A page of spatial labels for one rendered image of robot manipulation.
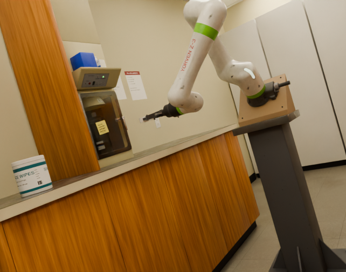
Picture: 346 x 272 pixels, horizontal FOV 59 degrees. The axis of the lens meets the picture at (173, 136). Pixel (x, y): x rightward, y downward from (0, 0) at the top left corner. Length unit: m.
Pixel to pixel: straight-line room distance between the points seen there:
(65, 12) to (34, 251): 1.36
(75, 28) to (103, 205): 1.11
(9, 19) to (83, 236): 1.39
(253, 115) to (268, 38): 2.74
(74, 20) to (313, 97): 3.15
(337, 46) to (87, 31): 3.08
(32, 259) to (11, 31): 1.40
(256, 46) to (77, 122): 3.25
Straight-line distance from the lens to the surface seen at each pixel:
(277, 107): 1.77
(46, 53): 1.88
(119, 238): 1.51
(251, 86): 1.73
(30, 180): 1.37
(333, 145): 4.36
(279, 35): 4.42
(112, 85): 2.00
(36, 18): 1.95
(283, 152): 1.79
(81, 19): 2.12
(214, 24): 1.50
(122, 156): 1.95
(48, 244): 1.31
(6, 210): 1.20
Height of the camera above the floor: 1.02
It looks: 1 degrees down
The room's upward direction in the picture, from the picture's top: 16 degrees counter-clockwise
